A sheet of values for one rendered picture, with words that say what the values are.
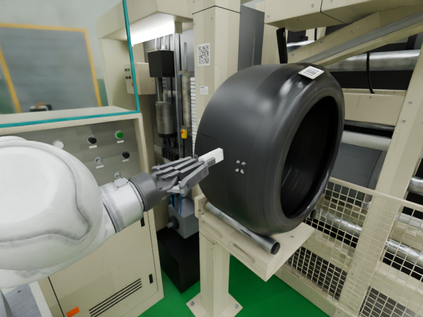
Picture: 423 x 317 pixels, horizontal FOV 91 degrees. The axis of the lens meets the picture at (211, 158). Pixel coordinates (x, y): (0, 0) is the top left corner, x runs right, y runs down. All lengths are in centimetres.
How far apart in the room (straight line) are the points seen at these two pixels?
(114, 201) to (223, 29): 70
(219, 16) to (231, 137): 48
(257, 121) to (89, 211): 40
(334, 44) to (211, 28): 48
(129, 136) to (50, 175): 91
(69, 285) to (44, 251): 110
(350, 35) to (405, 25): 15
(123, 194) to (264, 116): 35
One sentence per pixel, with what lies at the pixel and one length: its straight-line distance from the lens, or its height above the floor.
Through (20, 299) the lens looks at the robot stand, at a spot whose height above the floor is 65.
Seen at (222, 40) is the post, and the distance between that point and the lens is 88.
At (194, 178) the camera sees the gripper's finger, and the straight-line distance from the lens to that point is 44.
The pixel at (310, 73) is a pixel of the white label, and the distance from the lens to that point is 62.
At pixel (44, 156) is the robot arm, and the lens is 21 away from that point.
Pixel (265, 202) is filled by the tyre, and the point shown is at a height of 113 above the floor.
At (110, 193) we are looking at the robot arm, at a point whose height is 124.
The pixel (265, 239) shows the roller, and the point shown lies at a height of 92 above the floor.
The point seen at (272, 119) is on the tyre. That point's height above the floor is 134.
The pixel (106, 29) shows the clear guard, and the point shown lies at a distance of 105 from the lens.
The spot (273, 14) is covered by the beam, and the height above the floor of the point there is 166.
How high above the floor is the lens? 143
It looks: 21 degrees down
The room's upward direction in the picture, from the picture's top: straight up
